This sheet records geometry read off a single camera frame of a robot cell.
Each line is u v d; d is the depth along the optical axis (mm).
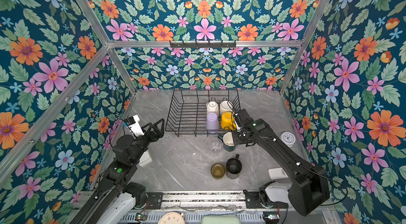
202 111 1051
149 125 749
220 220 665
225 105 989
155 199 737
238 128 718
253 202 730
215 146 907
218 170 823
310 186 390
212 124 885
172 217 676
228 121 901
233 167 833
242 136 565
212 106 933
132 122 623
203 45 929
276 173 822
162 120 693
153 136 640
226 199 752
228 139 867
